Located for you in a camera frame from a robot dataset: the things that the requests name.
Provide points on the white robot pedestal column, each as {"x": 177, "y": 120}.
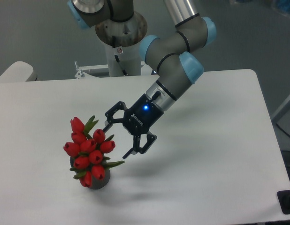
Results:
{"x": 121, "y": 41}

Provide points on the blue items top right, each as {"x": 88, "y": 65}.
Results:
{"x": 281, "y": 6}

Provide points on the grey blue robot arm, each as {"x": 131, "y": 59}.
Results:
{"x": 170, "y": 58}

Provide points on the white metal base frame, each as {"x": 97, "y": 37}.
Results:
{"x": 101, "y": 71}

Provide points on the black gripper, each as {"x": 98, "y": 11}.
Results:
{"x": 143, "y": 117}

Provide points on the white chair armrest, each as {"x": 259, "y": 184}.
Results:
{"x": 19, "y": 72}

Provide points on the red tulip bouquet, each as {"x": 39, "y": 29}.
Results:
{"x": 86, "y": 149}

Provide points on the black device at table edge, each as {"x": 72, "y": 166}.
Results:
{"x": 284, "y": 201}

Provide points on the dark grey ribbed vase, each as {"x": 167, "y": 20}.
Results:
{"x": 96, "y": 183}

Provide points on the white furniture at right edge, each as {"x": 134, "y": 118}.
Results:
{"x": 283, "y": 108}

